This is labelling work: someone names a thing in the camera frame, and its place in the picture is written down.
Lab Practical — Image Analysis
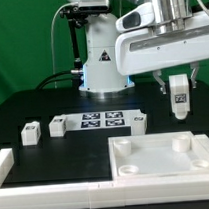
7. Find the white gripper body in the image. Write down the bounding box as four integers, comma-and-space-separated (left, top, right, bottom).
115, 3, 209, 75

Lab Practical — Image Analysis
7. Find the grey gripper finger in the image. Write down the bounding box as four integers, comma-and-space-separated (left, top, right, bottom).
190, 62, 199, 88
153, 70, 166, 94

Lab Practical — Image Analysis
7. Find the white square table top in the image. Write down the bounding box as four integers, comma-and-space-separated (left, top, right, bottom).
108, 131, 209, 180

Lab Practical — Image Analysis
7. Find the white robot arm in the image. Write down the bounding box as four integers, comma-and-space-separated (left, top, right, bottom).
67, 0, 209, 95

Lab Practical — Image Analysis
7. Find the white marker sheet with tags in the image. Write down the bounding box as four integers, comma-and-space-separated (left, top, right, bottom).
66, 109, 144, 131

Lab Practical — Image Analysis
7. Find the white U-shaped fence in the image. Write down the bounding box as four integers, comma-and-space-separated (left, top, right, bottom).
0, 133, 209, 209

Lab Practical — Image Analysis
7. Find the grey camera on mount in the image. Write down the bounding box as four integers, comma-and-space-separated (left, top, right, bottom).
78, 0, 110, 13

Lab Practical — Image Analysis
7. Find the white cable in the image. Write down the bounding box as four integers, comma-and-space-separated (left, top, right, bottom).
48, 2, 79, 90

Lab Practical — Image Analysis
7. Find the black cable bundle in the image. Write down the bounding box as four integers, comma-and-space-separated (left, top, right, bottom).
34, 70, 84, 91

